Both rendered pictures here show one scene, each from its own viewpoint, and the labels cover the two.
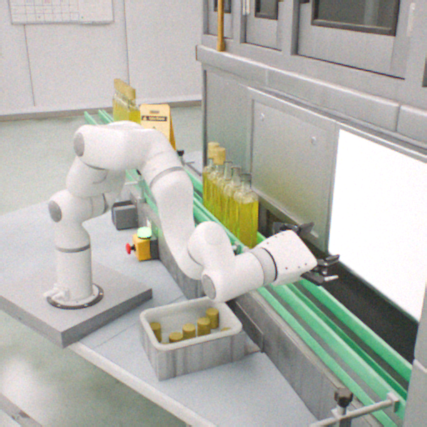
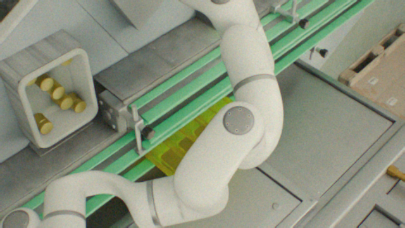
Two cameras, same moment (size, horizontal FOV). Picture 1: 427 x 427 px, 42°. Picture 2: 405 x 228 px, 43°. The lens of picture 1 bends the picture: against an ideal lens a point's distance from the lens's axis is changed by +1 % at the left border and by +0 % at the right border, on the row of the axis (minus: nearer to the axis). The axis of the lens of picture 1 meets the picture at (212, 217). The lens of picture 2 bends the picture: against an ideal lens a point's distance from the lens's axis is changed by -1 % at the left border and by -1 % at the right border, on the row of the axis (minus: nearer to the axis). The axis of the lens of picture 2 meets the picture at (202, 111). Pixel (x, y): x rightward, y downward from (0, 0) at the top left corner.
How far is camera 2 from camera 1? 0.87 m
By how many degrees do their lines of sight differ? 31
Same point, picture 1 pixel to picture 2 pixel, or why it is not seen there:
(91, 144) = (222, 147)
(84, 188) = (225, 54)
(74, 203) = (223, 21)
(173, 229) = (105, 183)
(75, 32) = not seen: outside the picture
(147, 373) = (9, 48)
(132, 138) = (202, 208)
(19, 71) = not seen: outside the picture
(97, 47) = not seen: outside the picture
